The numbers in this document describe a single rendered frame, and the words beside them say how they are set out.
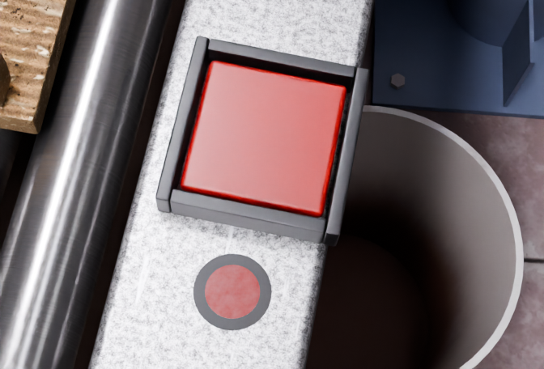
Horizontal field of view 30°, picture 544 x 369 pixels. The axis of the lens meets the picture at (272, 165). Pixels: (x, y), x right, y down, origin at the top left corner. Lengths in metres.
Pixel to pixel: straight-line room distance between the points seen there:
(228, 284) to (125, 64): 0.11
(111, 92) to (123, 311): 0.10
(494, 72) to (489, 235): 0.45
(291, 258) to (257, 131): 0.05
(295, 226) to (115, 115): 0.10
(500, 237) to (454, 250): 0.15
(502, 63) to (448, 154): 0.45
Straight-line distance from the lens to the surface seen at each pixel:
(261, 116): 0.43
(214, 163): 0.42
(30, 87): 0.43
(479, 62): 1.50
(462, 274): 1.20
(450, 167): 1.10
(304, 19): 0.46
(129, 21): 0.46
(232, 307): 0.41
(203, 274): 0.42
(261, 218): 0.41
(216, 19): 0.46
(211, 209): 0.41
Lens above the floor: 1.32
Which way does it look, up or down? 69 degrees down
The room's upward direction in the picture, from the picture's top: 6 degrees clockwise
